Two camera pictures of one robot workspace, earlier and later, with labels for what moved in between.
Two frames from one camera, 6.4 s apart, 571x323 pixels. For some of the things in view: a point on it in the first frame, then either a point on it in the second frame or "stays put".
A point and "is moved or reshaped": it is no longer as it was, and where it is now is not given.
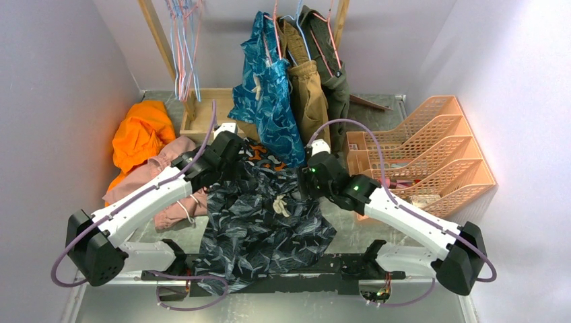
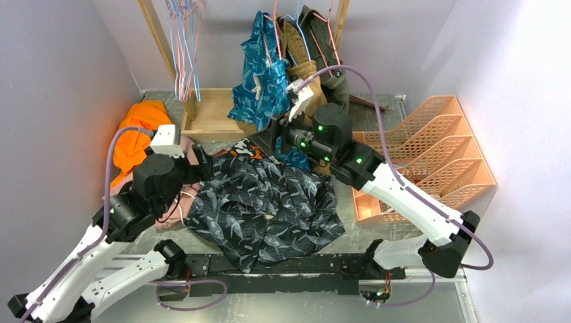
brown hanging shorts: (310, 94) stays put
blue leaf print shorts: (263, 100) stays put
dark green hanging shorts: (324, 52) stays put
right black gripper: (306, 176) to (266, 138)
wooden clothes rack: (205, 109) stays put
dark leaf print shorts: (258, 223) is moved or reshaped
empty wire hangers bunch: (186, 19) stays put
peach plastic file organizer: (435, 160) stays put
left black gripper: (233, 171) to (203, 171)
